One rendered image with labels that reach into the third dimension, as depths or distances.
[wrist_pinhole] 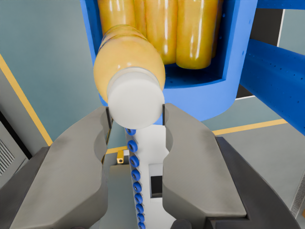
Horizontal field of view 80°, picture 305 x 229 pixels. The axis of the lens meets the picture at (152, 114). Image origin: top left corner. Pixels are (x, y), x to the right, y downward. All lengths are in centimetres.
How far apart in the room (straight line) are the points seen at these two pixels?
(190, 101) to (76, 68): 140
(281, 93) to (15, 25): 167
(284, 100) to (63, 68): 146
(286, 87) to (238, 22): 71
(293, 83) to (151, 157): 65
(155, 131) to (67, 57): 111
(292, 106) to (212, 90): 67
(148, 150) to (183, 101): 48
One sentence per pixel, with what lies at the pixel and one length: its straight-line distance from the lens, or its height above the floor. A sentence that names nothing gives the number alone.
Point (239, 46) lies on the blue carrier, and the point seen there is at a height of 120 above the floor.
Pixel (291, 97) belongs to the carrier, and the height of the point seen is 83.
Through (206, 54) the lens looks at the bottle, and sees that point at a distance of 36.
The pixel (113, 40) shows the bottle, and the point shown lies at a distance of 18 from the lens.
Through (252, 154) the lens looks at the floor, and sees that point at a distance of 239.
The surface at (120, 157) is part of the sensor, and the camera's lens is 74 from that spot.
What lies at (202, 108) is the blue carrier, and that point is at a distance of 29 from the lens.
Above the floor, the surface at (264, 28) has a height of 15.
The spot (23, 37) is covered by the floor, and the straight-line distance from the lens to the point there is 170.
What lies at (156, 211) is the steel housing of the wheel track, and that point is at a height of 93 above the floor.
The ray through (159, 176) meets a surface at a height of 101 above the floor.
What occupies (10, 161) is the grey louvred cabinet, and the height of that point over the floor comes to 27.
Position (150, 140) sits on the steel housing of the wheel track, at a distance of 69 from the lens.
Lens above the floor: 146
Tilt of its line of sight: 59 degrees down
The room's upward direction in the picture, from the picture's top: 174 degrees clockwise
